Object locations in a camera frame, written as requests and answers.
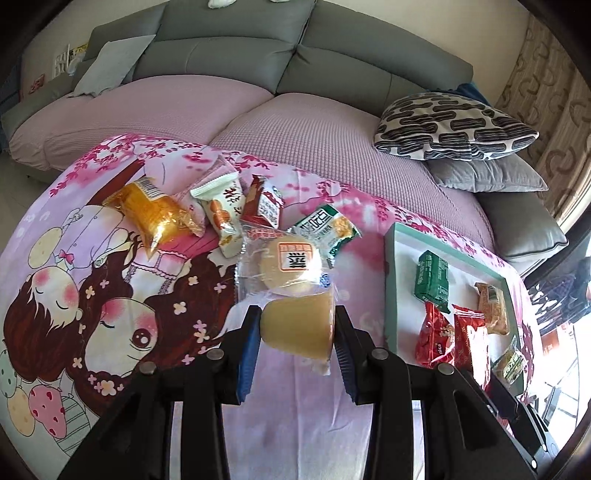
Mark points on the yellow cake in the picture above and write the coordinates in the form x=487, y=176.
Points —
x=298, y=327

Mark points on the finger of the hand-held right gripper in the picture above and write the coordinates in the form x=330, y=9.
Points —
x=503, y=394

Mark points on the grey pillow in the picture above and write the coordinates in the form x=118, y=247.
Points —
x=485, y=175

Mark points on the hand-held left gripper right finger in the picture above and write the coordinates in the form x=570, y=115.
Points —
x=345, y=357

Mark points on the pink cartoon printed blanket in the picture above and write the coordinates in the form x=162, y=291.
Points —
x=92, y=258

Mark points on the orange snack packet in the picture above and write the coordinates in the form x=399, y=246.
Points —
x=152, y=217

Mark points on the pink sofa cover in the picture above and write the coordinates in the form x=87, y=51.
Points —
x=323, y=134

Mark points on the green and white snack packet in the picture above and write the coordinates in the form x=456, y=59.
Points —
x=323, y=226

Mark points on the round bun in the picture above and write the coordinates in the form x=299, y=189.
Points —
x=286, y=267

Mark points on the white and yellow small clutter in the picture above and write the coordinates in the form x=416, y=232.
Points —
x=64, y=60

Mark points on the yellow cracker packet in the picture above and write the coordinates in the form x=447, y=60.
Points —
x=493, y=307

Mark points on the clear packet with green print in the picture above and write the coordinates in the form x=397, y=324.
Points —
x=508, y=364

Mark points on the white packet with orange print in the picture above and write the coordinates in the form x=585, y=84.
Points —
x=224, y=217

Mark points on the grey-green sofa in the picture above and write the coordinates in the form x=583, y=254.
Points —
x=221, y=50

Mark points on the red and white snack packet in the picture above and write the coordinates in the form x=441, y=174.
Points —
x=263, y=205

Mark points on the grey and white plush toy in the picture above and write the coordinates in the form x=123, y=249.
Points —
x=219, y=3

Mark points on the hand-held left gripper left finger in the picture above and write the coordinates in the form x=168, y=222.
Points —
x=247, y=357

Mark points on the light grey cushion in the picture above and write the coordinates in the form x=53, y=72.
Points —
x=111, y=64

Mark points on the beige patterned curtain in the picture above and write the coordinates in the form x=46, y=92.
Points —
x=549, y=106

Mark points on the black and white patterned pillow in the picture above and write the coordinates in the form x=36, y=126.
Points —
x=452, y=122

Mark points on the blue cloth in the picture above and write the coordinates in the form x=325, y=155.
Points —
x=471, y=90

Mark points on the teal cardboard tray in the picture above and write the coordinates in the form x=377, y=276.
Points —
x=401, y=277

